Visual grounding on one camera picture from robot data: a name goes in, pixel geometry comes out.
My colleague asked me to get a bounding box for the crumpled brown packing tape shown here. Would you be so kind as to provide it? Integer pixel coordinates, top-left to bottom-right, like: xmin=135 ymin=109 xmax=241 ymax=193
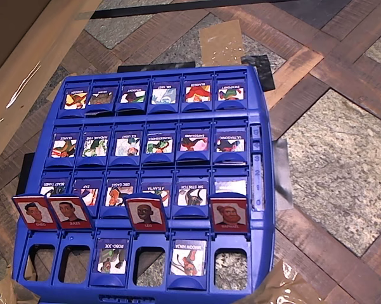
xmin=0 ymin=278 xmax=41 ymax=304
xmin=236 ymin=259 xmax=327 ymax=304

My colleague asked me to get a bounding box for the brown cardboard box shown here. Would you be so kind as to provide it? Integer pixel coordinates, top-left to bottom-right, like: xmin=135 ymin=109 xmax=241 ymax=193
xmin=0 ymin=0 xmax=102 ymax=174

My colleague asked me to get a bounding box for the flip tile Gecon card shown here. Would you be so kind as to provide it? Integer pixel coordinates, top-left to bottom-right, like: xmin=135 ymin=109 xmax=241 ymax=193
xmin=85 ymin=79 xmax=120 ymax=117

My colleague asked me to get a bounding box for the flip tile Robo-Joe card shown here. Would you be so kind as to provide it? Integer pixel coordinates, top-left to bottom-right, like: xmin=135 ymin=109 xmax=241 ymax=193
xmin=89 ymin=229 xmax=132 ymax=288

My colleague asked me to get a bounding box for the flip tile Rumbler card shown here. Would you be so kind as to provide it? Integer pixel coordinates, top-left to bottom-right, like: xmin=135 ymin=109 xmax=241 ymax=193
xmin=180 ymin=73 xmax=214 ymax=113

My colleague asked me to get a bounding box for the flip tile Whizzer card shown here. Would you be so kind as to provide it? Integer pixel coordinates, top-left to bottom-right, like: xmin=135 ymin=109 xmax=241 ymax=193
xmin=57 ymin=80 xmax=92 ymax=118

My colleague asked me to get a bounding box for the black tape patch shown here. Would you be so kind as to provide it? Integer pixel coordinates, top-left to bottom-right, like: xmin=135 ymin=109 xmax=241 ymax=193
xmin=240 ymin=54 xmax=276 ymax=92

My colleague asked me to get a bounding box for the flip tile blank silvery card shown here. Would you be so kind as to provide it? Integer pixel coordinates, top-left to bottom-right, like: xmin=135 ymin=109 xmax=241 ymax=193
xmin=210 ymin=169 xmax=250 ymax=199

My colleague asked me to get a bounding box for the flip tile Mr Mist card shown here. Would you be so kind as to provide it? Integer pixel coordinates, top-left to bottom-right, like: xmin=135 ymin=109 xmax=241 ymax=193
xmin=147 ymin=75 xmax=181 ymax=114

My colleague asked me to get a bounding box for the long black tape strip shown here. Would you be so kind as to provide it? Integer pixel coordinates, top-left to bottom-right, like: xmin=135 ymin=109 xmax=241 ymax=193
xmin=90 ymin=0 xmax=292 ymax=20

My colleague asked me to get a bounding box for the flip tile Safeguard card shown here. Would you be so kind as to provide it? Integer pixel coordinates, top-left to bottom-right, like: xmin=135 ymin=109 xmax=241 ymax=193
xmin=176 ymin=122 xmax=212 ymax=164

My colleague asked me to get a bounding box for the black tape piece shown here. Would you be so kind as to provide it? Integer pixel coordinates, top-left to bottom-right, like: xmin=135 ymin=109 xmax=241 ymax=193
xmin=15 ymin=152 xmax=36 ymax=188

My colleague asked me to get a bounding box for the flip tile Sir Stretch card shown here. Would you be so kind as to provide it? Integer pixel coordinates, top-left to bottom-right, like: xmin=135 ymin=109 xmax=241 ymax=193
xmin=172 ymin=169 xmax=210 ymax=219

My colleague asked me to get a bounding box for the grey silvery tape piece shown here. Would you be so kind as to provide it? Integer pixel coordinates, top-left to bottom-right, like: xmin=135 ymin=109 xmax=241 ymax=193
xmin=271 ymin=138 xmax=294 ymax=212

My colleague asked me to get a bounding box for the flip tile Sprocket card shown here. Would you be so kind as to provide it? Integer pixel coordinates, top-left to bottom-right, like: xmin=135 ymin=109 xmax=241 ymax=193
xmin=115 ymin=77 xmax=150 ymax=115

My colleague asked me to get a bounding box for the flip tile Shadow Ninja card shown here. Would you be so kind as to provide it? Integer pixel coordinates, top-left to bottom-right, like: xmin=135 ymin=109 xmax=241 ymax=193
xmin=166 ymin=229 xmax=210 ymax=291

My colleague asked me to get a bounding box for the blue guess who game board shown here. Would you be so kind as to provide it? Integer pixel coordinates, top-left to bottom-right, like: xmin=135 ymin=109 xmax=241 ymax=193
xmin=11 ymin=65 xmax=276 ymax=304

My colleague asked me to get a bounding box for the flip tile Atlanta card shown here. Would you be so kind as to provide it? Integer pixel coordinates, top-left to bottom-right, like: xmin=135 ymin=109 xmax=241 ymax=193
xmin=138 ymin=169 xmax=175 ymax=219

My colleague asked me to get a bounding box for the red card tile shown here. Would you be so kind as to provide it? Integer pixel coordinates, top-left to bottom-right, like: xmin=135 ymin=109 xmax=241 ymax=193
xmin=124 ymin=193 xmax=169 ymax=232
xmin=11 ymin=193 xmax=58 ymax=231
xmin=46 ymin=193 xmax=94 ymax=231
xmin=209 ymin=193 xmax=250 ymax=234

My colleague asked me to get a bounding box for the tan tape piece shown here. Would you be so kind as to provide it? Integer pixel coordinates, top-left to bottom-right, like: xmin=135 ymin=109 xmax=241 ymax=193
xmin=46 ymin=73 xmax=77 ymax=103

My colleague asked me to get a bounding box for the flip tile Zap card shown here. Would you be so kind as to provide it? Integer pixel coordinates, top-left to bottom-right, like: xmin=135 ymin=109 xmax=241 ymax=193
xmin=72 ymin=170 xmax=105 ymax=219

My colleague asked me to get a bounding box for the flip tile Beast Tamer card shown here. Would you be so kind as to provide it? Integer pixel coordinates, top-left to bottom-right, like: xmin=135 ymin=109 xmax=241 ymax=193
xmin=34 ymin=170 xmax=73 ymax=199

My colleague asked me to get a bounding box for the brown tape patch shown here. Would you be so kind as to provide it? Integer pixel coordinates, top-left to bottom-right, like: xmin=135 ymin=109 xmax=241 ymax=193
xmin=198 ymin=19 xmax=245 ymax=67

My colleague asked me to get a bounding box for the flip tile Ultrasonic card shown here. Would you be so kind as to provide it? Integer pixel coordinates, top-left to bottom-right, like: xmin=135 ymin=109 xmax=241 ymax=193
xmin=211 ymin=120 xmax=249 ymax=165

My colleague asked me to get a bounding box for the flip tile Eric Eagle card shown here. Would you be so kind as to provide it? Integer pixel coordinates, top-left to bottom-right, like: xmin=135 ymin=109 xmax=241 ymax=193
xmin=100 ymin=170 xmax=139 ymax=219

